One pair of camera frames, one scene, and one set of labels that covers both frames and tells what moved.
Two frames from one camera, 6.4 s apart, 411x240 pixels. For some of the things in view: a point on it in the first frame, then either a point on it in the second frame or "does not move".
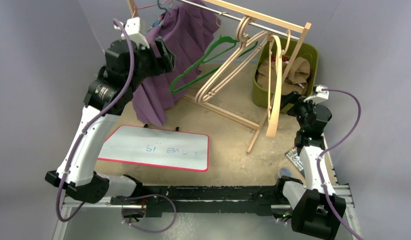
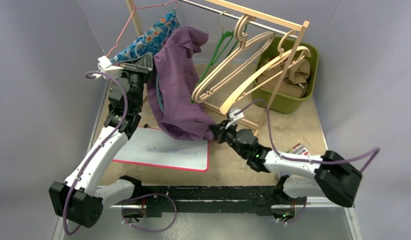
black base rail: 248,198 does not move
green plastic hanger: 224,42 to 213,64
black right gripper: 292,102 to 220,131
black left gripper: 165,63 to 142,66
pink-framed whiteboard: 158,147 does not move
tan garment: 296,80 does not move
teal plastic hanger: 160,7 to 160,94
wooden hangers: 276,54 to 236,94
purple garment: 186,29 to 174,89
